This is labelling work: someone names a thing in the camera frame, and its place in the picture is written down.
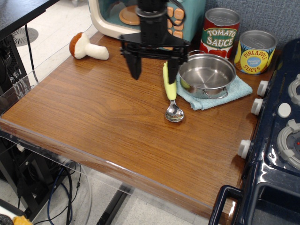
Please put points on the pineapple slices can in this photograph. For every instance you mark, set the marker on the pineapple slices can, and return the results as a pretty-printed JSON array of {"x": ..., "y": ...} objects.
[{"x": 255, "y": 51}]

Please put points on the plush mushroom toy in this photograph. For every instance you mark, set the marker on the plush mushroom toy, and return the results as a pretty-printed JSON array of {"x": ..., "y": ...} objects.
[{"x": 80, "y": 47}]

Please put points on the silver steel bowl with handles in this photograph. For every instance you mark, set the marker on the silver steel bowl with handles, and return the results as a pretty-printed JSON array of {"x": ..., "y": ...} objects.
[{"x": 207, "y": 74}]

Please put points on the clear acrylic table guard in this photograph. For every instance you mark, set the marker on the clear acrylic table guard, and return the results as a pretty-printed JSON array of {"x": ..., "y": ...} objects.
[{"x": 93, "y": 112}]

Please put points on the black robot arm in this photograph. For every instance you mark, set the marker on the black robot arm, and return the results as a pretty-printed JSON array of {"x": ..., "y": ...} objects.
[{"x": 151, "y": 6}]

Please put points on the round floor drain grate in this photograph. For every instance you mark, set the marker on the round floor drain grate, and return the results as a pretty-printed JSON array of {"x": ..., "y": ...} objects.
[{"x": 22, "y": 36}]

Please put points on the light blue folded cloth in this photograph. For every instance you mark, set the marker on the light blue folded cloth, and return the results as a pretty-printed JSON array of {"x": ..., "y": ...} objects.
[{"x": 237, "y": 89}]

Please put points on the toy microwave oven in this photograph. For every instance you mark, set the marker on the toy microwave oven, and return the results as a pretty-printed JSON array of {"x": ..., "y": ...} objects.
[{"x": 117, "y": 17}]

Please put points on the yellow fuzzy object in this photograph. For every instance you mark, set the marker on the yellow fuzzy object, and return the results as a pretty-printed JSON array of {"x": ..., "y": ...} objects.
[{"x": 21, "y": 220}]

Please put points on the tomato sauce can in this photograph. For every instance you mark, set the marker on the tomato sauce can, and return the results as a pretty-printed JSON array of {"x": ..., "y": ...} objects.
[{"x": 220, "y": 29}]

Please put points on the spoon with yellow handle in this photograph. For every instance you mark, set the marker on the spoon with yellow handle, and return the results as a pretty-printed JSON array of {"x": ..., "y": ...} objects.
[{"x": 173, "y": 112}]

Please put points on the black table leg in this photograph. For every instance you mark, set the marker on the black table leg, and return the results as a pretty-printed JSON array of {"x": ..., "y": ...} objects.
[{"x": 114, "y": 205}]

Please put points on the black desk at left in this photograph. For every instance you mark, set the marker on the black desk at left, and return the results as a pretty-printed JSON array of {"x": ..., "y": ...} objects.
[{"x": 16, "y": 13}]

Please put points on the dark blue toy stove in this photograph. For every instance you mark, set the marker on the dark blue toy stove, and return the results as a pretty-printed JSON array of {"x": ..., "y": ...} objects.
[{"x": 270, "y": 193}]

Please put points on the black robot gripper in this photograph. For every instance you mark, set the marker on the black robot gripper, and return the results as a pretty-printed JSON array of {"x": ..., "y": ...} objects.
[{"x": 154, "y": 41}]

